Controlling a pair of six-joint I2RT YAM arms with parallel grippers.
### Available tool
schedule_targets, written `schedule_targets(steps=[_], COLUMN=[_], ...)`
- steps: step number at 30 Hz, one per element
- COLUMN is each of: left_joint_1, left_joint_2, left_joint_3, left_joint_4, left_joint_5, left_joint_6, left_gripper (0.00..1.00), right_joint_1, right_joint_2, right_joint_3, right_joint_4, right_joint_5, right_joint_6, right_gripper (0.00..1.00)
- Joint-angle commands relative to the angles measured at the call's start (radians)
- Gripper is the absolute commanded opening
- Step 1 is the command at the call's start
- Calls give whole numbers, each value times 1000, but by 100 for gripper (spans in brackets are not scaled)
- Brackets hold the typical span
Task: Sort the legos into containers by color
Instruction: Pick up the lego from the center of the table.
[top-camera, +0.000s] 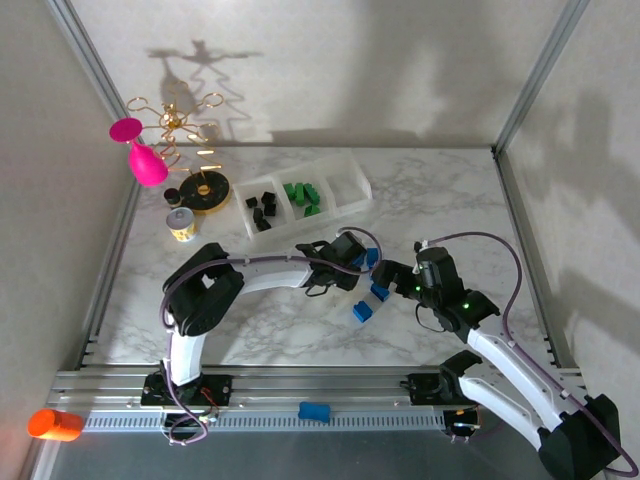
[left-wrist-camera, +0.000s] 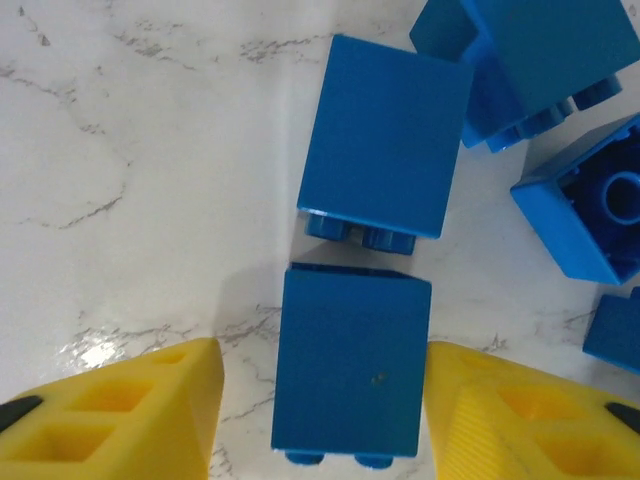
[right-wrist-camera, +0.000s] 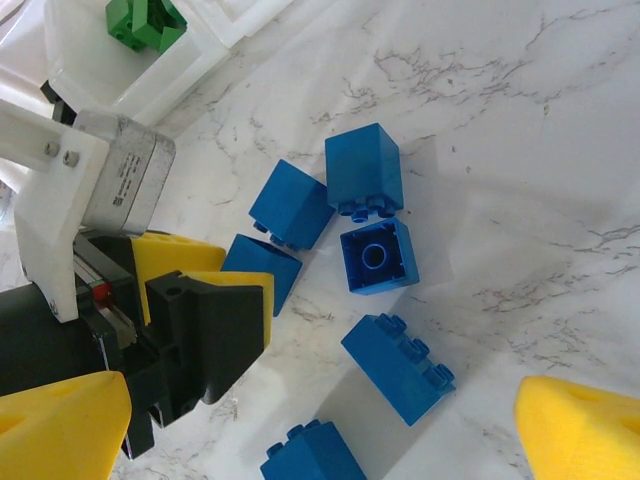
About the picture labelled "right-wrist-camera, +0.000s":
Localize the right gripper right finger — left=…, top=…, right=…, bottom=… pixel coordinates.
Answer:
left=514, top=375, right=640, bottom=480

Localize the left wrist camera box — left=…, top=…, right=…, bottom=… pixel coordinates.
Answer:
left=0, top=97, right=178, bottom=322

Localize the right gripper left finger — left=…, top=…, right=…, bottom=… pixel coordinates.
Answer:
left=0, top=370, right=133, bottom=480

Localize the translucent white plastic container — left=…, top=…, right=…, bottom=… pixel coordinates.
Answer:
left=209, top=0, right=297, bottom=39
left=42, top=0, right=237, bottom=127

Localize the green lego brick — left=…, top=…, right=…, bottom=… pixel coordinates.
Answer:
left=158, top=0, right=189, bottom=54
left=130, top=4, right=164, bottom=53
left=105, top=0, right=139, bottom=44

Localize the blue lego brick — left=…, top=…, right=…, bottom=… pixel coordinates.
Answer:
left=219, top=233, right=305, bottom=319
left=248, top=158, right=338, bottom=252
left=259, top=419, right=369, bottom=480
left=324, top=122, right=405, bottom=224
left=340, top=313, right=458, bottom=428
left=339, top=216, right=421, bottom=296

